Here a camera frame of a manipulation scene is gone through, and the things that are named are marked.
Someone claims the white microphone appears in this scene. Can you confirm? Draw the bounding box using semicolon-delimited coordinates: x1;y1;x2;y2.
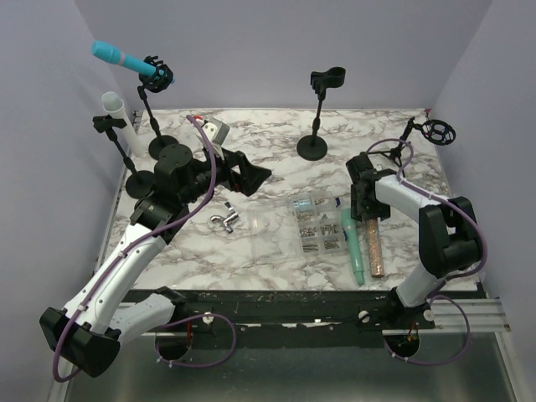
101;91;144;157

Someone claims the black clip stand left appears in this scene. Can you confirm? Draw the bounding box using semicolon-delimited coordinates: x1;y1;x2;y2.
92;115;154;199

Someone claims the mint green microphone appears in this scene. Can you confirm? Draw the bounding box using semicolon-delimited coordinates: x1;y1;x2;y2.
341;208;365;286

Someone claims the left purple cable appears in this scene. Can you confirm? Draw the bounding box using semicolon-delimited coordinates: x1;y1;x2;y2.
49;113;240;382

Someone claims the chrome faucet tap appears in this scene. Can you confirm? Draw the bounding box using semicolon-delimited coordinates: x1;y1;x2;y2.
209;202;240;234

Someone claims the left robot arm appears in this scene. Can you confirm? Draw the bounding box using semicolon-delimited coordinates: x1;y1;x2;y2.
39;144;271;382

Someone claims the clear screw organizer box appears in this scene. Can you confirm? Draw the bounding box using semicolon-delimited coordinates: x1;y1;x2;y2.
246;192;347;263

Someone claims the black tripod shock mount stand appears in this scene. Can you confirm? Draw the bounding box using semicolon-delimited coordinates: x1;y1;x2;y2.
372;117;456;168

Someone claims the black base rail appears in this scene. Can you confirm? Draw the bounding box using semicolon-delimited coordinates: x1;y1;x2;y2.
125;286;441;351

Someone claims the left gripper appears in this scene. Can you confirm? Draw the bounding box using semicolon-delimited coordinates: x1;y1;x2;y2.
180;142;271;205

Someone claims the silver glitter microphone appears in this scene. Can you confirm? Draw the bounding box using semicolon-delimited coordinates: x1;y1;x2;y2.
365;219;384;278

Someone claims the black round base stand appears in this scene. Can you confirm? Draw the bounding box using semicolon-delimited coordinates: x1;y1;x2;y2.
296;66;346;162

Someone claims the blue microphone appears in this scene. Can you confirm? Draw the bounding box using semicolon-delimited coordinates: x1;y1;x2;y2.
91;41;174;84

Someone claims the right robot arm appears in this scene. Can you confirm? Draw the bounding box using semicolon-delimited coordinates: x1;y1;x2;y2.
346;152;487;328

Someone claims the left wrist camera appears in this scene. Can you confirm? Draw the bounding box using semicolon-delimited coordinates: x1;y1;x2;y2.
203;118;230;146

